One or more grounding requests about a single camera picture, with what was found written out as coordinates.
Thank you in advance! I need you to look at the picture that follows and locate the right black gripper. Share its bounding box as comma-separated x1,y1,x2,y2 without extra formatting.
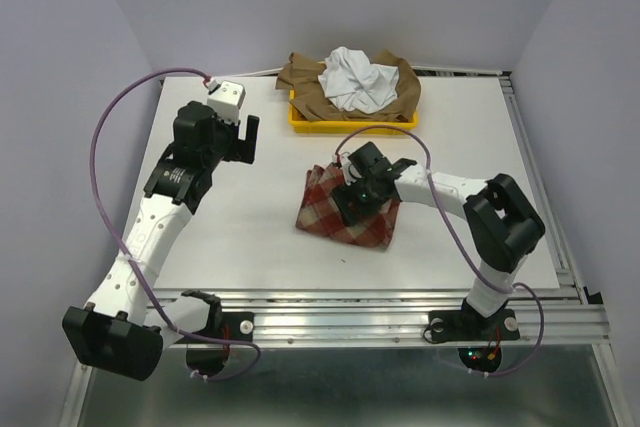
331,173,388,226

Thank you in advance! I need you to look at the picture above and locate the red plaid skirt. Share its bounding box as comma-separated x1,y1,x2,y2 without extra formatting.
295,164,400,250

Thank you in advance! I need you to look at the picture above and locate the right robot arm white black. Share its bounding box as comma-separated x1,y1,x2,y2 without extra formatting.
331,142,546,337

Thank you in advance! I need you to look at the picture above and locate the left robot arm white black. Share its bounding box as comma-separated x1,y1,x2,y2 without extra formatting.
62,98,259,381

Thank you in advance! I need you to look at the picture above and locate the yellow plastic tray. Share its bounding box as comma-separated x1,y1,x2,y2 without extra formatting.
288,90,419,136

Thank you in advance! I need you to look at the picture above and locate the brown skirt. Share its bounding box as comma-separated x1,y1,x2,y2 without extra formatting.
276,50,421,122

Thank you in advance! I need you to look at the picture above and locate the white skirt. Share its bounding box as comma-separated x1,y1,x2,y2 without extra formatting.
318,47,400,115

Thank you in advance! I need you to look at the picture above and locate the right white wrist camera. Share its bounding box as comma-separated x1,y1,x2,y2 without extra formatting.
334,151,362,185

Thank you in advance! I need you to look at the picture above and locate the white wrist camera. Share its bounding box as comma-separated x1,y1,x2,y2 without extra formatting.
334,151,362,185
205,79,246,125

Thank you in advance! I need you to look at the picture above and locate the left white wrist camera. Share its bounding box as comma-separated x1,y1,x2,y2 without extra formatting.
205,79,246,125

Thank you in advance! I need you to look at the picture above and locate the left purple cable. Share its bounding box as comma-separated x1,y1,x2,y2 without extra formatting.
93,68,262,382

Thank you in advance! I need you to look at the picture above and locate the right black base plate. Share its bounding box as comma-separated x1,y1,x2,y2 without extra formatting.
423,309,520,344

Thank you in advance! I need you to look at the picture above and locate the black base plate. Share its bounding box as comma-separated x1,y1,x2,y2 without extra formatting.
189,310,255,342
423,309,520,344

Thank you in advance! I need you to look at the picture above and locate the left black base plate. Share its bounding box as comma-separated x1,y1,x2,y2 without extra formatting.
189,310,255,342

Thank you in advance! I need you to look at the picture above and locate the aluminium frame rail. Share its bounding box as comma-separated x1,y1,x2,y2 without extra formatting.
217,288,611,349

